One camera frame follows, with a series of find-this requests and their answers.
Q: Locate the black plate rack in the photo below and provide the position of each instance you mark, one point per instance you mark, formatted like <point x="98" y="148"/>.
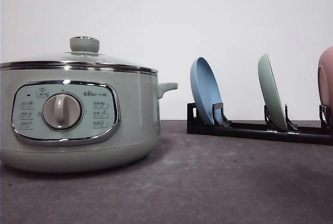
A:
<point x="322" y="133"/>

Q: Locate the green electric steamer pot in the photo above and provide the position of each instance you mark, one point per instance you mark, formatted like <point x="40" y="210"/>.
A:
<point x="72" y="120"/>

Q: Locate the blue plate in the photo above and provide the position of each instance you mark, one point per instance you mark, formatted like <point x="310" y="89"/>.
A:
<point x="205" y="88"/>

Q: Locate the green plate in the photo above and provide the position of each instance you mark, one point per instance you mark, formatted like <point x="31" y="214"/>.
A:
<point x="271" y="94"/>

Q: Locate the pink plate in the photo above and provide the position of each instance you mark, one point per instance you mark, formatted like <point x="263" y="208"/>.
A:
<point x="325" y="78"/>

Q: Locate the glass steamer lid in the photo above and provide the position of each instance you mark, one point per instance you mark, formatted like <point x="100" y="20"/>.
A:
<point x="84" y="55"/>

